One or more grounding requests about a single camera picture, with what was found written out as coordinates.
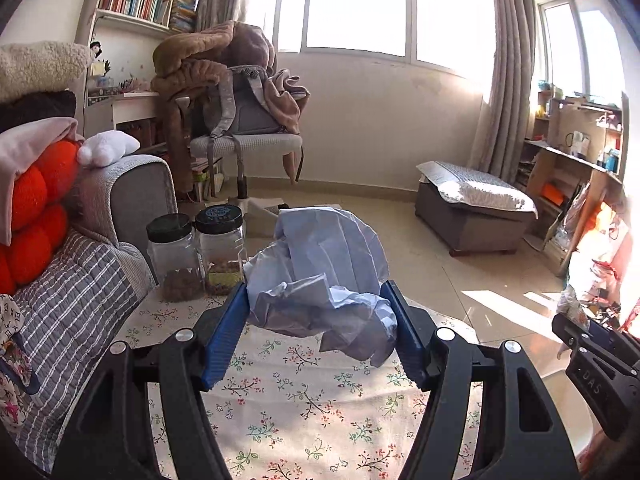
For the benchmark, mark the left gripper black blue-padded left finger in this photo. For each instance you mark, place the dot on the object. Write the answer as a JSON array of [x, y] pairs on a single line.
[[138, 399]]

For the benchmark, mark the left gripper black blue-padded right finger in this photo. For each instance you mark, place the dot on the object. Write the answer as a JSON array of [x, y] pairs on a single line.
[[489, 401]]

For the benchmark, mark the blue-white paper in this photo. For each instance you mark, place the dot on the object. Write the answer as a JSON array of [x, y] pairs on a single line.
[[322, 275]]

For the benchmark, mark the floral patterned bag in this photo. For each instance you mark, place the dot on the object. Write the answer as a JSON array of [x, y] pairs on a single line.
[[18, 379]]

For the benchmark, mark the grey striped quilted sofa cover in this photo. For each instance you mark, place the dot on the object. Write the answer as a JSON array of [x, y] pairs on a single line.
[[71, 314]]

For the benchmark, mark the floral tablecloth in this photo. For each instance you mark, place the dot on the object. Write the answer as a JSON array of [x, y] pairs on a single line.
[[286, 410]]

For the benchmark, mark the left black-lid plastic jar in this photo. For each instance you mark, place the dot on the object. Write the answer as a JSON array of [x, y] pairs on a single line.
[[174, 257]]

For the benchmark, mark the black-lid plastic jar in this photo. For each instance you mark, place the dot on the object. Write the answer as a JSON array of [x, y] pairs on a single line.
[[221, 243], [174, 257]]

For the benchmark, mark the dark grey ottoman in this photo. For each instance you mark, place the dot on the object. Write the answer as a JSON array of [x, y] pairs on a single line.
[[466, 229]]

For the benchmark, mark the wooden shelf unit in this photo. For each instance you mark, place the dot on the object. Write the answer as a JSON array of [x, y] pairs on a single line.
[[572, 161]]

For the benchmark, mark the white quilted ottoman cover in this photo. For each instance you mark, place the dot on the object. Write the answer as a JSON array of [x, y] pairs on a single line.
[[469, 187]]

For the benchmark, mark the right black-lid plastic jar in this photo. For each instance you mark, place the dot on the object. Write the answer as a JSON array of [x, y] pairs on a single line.
[[221, 243]]

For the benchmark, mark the red knotted cushion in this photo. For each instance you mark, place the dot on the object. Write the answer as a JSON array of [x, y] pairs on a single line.
[[38, 222]]

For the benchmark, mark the grey sofa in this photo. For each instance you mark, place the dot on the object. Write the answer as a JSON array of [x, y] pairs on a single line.
[[113, 205]]

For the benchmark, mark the grey window curtain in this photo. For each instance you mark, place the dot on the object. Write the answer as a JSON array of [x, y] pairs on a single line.
[[504, 117]]

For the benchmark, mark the white plush toy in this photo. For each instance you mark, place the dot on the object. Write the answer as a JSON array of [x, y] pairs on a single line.
[[105, 148]]

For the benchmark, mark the white office chair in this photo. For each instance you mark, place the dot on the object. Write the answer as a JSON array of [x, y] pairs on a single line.
[[194, 134]]

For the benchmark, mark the white desk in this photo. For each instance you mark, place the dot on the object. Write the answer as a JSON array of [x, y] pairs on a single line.
[[115, 110]]

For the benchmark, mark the grey backpack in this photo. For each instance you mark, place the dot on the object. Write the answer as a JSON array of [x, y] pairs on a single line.
[[235, 107]]

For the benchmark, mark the brown blanket on chair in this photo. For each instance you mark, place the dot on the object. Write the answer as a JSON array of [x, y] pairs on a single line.
[[186, 64]]

